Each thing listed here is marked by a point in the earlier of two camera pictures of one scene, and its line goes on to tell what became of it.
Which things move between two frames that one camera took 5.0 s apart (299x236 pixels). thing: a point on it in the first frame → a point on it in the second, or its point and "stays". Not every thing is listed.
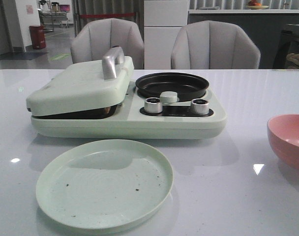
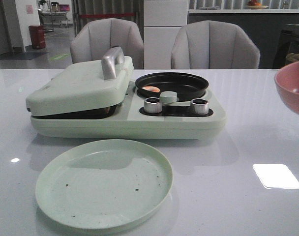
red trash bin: (38, 37) stays
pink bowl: (287, 134) → (290, 81)
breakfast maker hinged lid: (84, 88) stays
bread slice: (107, 109) stays
